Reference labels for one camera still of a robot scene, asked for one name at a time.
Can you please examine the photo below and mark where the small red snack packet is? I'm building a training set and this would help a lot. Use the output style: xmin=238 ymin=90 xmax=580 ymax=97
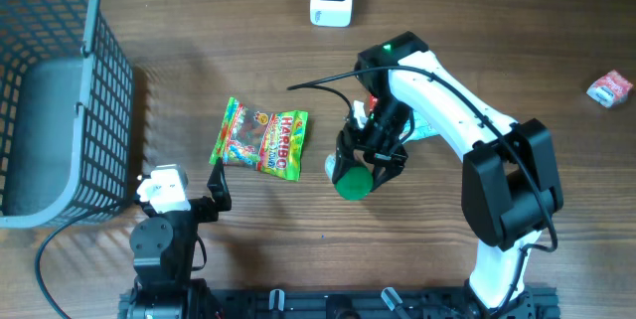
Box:
xmin=586 ymin=70 xmax=633 ymax=108

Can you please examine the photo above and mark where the green lid plastic jar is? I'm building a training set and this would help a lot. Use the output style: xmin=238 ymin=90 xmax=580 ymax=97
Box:
xmin=334 ymin=155 xmax=373 ymax=201

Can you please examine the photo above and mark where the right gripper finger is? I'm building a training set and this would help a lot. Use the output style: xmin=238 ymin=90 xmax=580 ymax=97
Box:
xmin=331 ymin=129 xmax=356 ymax=185
xmin=371 ymin=157 xmax=407 ymax=192

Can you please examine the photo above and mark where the green Haribo candy bag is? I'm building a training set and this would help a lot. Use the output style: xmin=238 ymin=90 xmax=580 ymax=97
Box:
xmin=210 ymin=97 xmax=308 ymax=182

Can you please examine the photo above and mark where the light blue tissue packet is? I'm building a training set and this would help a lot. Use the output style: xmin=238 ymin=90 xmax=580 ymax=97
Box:
xmin=400 ymin=110 xmax=438 ymax=142

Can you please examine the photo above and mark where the grey plastic mesh basket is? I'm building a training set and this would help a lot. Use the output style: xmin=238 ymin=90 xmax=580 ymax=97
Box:
xmin=1 ymin=0 xmax=135 ymax=229

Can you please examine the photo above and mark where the red package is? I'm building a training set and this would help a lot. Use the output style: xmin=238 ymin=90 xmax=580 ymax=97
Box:
xmin=369 ymin=94 xmax=378 ymax=112

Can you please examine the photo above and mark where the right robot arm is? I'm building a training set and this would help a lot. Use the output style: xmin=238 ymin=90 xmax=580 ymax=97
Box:
xmin=325 ymin=32 xmax=563 ymax=318

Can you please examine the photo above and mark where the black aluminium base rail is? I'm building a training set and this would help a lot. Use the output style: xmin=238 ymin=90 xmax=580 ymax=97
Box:
xmin=117 ymin=286 xmax=560 ymax=319

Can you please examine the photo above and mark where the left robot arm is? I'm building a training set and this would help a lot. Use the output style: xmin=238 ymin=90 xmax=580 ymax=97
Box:
xmin=117 ymin=160 xmax=232 ymax=319

